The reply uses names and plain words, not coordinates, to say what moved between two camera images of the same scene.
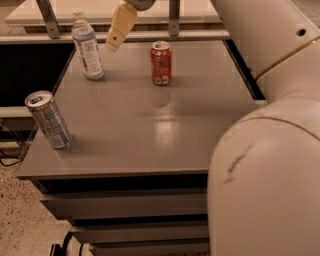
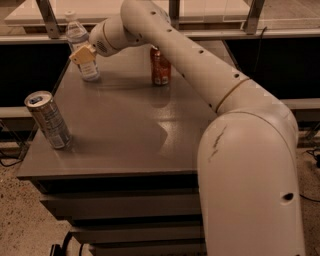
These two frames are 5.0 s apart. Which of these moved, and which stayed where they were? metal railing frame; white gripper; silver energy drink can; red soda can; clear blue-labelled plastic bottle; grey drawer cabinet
Moved: clear blue-labelled plastic bottle; white gripper
Stayed: metal railing frame; grey drawer cabinet; red soda can; silver energy drink can
